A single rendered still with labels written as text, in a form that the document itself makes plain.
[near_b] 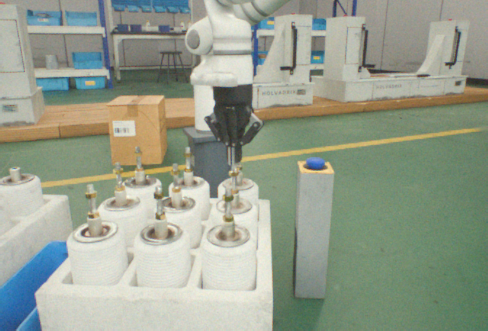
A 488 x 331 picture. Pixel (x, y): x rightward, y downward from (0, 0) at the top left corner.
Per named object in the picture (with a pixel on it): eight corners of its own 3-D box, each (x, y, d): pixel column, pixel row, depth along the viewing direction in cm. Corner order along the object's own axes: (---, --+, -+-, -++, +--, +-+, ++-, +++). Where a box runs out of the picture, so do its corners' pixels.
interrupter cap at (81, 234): (87, 250, 58) (87, 246, 58) (64, 235, 62) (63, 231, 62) (127, 231, 64) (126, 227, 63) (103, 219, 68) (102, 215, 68)
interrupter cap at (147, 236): (141, 250, 58) (141, 247, 57) (137, 229, 64) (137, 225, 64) (187, 242, 60) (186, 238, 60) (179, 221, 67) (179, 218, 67)
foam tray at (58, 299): (130, 254, 100) (124, 195, 95) (268, 258, 98) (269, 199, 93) (50, 378, 63) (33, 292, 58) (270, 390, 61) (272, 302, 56)
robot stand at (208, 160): (186, 208, 128) (182, 128, 120) (224, 202, 133) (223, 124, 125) (197, 227, 115) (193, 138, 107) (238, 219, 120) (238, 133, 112)
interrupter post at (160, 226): (155, 239, 61) (154, 222, 60) (153, 233, 63) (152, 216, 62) (169, 237, 62) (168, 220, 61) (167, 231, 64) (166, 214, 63)
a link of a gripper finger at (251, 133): (255, 120, 64) (235, 139, 67) (261, 128, 63) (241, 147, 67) (262, 117, 66) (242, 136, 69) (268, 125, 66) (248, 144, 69)
